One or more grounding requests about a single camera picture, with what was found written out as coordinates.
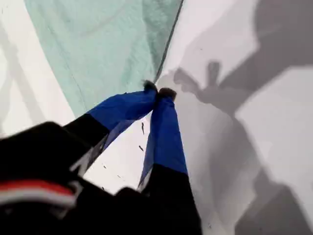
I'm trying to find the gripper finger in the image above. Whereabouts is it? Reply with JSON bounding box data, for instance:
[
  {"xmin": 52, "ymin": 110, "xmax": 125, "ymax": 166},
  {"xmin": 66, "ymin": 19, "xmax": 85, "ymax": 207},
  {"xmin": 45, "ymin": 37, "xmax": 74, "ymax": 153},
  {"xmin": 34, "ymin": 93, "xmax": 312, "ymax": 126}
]
[
  {"xmin": 64, "ymin": 79, "xmax": 157, "ymax": 150},
  {"xmin": 137, "ymin": 88, "xmax": 202, "ymax": 235}
]

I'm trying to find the pale green T-shirt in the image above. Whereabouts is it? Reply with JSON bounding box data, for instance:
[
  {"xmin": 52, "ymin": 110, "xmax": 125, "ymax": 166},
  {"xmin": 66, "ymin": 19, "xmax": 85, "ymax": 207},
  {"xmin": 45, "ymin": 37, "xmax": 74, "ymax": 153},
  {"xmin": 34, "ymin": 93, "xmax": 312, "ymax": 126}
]
[{"xmin": 24, "ymin": 0, "xmax": 184, "ymax": 116}]

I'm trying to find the red white servo wire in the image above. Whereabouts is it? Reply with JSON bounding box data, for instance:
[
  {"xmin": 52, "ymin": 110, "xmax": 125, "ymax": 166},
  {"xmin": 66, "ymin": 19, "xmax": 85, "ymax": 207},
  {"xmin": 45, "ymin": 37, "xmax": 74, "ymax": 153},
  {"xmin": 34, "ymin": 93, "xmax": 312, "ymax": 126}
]
[{"xmin": 0, "ymin": 180, "xmax": 77, "ymax": 212}]

